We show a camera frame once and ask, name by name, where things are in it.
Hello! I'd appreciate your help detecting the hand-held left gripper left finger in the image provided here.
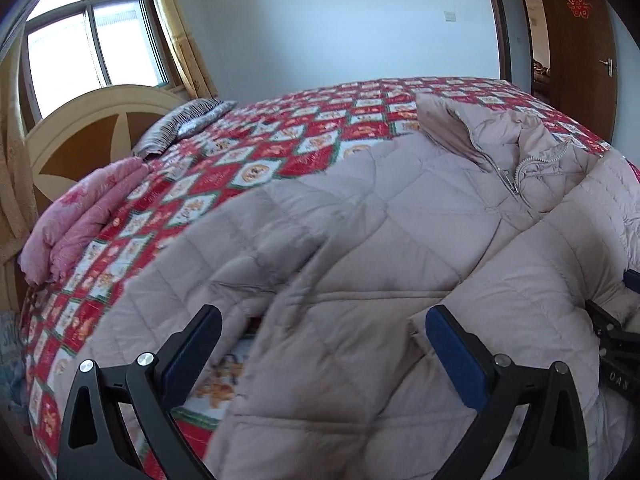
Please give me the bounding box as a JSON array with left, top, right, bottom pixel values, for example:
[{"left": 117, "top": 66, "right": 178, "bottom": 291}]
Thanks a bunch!
[{"left": 56, "top": 304, "right": 223, "bottom": 480}]

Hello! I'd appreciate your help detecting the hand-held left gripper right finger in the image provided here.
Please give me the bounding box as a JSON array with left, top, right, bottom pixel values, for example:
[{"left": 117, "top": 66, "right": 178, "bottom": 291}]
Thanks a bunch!
[{"left": 425, "top": 304, "right": 601, "bottom": 480}]

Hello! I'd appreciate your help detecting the beige quilted down coat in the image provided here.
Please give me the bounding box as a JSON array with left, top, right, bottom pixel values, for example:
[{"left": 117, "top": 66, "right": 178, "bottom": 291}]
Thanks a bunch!
[{"left": 80, "top": 92, "right": 640, "bottom": 480}]

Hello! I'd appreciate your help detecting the pink folded quilt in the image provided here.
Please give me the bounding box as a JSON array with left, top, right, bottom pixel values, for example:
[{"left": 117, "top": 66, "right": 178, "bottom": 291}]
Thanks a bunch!
[{"left": 19, "top": 156, "right": 151, "bottom": 286}]

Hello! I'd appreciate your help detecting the brown wooden door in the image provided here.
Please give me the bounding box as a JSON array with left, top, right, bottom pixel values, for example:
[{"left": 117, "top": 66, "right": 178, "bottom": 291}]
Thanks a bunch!
[{"left": 535, "top": 0, "right": 618, "bottom": 146}]

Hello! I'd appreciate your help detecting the striped grey pillow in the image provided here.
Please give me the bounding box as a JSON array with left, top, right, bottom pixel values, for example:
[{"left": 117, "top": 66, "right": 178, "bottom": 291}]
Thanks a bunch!
[{"left": 132, "top": 99, "right": 238, "bottom": 157}]

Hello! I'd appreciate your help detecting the red printed bed blanket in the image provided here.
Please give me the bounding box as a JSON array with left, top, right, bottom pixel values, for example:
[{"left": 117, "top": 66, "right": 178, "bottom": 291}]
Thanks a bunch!
[{"left": 20, "top": 76, "right": 616, "bottom": 480}]

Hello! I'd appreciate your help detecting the cream and brown headboard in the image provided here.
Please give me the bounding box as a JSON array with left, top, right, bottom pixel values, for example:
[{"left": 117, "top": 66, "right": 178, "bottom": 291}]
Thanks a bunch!
[{"left": 0, "top": 85, "right": 188, "bottom": 311}]

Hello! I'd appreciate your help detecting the yellow patterned curtain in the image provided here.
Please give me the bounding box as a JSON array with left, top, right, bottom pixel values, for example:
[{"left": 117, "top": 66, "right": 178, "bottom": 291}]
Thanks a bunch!
[
  {"left": 142, "top": 0, "right": 219, "bottom": 101},
  {"left": 0, "top": 35, "right": 40, "bottom": 266}
]

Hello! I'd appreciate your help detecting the sliding glass window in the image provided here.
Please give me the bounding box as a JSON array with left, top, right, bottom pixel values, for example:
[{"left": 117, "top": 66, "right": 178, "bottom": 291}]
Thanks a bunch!
[{"left": 22, "top": 0, "right": 176, "bottom": 121}]

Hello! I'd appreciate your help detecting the dark wooden door frame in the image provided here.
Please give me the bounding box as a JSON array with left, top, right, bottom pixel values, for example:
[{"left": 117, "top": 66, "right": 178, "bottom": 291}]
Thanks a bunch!
[{"left": 487, "top": 0, "right": 513, "bottom": 83}]

